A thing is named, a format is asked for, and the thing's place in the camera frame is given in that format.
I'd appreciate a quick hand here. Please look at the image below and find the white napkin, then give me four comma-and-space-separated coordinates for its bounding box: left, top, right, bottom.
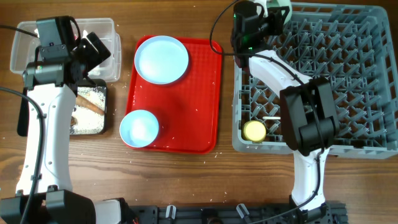
88, 65, 101, 76

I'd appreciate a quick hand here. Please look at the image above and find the green bowl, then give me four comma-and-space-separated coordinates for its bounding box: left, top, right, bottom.
265, 0, 292, 24

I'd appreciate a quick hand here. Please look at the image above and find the white rice pile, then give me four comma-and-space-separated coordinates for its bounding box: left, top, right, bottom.
70, 86, 106, 134

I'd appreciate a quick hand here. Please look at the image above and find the brown food chunk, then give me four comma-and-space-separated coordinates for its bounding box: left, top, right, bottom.
70, 116, 77, 126

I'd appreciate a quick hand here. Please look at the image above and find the light blue rice bowl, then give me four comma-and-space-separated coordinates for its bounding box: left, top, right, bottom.
119, 110, 159, 148

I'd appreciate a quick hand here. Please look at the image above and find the white plastic spoon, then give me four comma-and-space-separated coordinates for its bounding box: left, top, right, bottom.
262, 116, 281, 120

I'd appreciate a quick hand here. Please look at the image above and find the yellow plastic cup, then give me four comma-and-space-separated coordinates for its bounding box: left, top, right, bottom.
243, 121, 267, 142

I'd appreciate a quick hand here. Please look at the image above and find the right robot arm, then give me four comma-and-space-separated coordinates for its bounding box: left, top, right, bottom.
231, 1, 339, 221

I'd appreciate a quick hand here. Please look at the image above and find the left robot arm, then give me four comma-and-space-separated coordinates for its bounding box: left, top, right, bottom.
1, 32, 130, 223

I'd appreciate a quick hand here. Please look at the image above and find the black waste tray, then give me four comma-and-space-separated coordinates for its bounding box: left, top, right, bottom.
17, 79, 108, 138

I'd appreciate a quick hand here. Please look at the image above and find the grey dishwasher rack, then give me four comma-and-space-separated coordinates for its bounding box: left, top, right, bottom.
231, 2, 398, 160

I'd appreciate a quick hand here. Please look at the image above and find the clear plastic bin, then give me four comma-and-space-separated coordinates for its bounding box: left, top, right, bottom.
9, 18, 122, 82

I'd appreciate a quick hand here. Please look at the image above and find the light blue plate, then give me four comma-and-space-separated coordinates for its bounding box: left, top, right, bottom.
134, 35, 190, 85

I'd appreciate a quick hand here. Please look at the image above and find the red serving tray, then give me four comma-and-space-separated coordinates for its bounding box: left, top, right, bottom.
126, 35, 222, 154

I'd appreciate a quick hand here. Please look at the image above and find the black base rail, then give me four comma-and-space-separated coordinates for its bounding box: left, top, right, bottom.
130, 203, 349, 224

